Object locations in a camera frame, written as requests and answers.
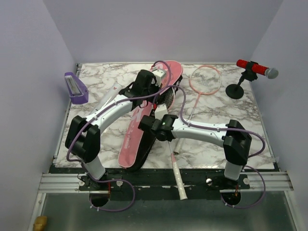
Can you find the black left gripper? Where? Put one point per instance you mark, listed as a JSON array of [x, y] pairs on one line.
[[157, 89]]

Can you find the pink racket bag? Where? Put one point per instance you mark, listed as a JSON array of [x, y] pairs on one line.
[[139, 138]]

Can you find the white shuttlecock tube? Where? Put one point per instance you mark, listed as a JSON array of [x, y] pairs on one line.
[[109, 96]]

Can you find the pink badminton racket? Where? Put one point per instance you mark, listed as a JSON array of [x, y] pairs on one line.
[[205, 80]]

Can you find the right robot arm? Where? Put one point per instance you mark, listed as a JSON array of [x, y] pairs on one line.
[[232, 137]]

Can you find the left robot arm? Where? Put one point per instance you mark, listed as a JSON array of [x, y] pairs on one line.
[[84, 136]]

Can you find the purple wedge device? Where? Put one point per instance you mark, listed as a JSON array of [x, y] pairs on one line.
[[78, 91]]

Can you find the red microphone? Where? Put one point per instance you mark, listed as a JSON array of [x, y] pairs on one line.
[[270, 73]]

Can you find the brass fitting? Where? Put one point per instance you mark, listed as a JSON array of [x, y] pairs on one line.
[[40, 223]]

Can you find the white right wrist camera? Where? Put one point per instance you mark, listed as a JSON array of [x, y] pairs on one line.
[[160, 111]]

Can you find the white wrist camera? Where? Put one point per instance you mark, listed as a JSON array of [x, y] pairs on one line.
[[160, 111], [159, 74]]

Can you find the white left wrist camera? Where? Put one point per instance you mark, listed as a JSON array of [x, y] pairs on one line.
[[159, 74]]

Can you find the black base frame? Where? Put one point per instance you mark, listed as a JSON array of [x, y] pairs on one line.
[[154, 184]]

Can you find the aluminium rail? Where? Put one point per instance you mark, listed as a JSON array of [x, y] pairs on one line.
[[69, 183]]

